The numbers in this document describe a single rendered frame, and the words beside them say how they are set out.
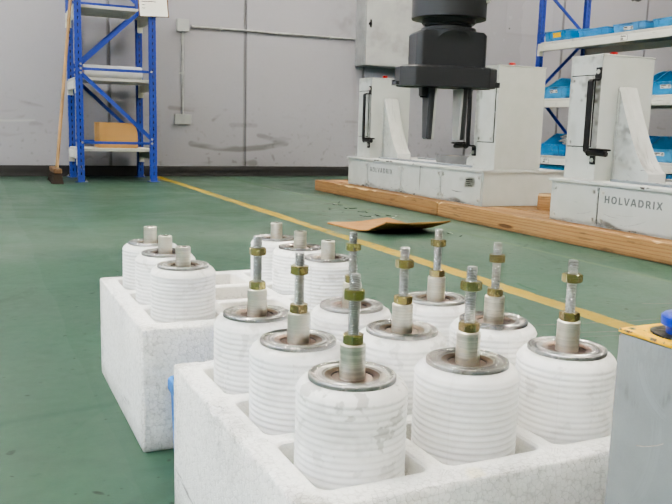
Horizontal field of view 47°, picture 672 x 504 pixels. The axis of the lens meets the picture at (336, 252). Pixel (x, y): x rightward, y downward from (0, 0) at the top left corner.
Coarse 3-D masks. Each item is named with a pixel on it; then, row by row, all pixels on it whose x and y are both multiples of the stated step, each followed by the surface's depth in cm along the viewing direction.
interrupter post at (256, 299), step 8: (248, 288) 86; (248, 296) 86; (256, 296) 86; (264, 296) 86; (248, 304) 86; (256, 304) 86; (264, 304) 86; (248, 312) 86; (256, 312) 86; (264, 312) 86
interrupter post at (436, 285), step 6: (444, 276) 97; (432, 282) 96; (438, 282) 96; (444, 282) 96; (432, 288) 96; (438, 288) 96; (444, 288) 96; (432, 294) 96; (438, 294) 96; (444, 294) 97; (432, 300) 96; (438, 300) 96
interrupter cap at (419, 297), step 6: (414, 294) 99; (420, 294) 99; (426, 294) 99; (450, 294) 99; (456, 294) 99; (414, 300) 95; (420, 300) 95; (426, 300) 97; (444, 300) 97; (450, 300) 96; (456, 300) 96; (462, 300) 95; (438, 306) 93; (444, 306) 93; (450, 306) 94
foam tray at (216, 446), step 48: (192, 384) 85; (192, 432) 85; (240, 432) 72; (528, 432) 74; (192, 480) 86; (240, 480) 70; (288, 480) 62; (384, 480) 63; (432, 480) 63; (480, 480) 64; (528, 480) 66; (576, 480) 69
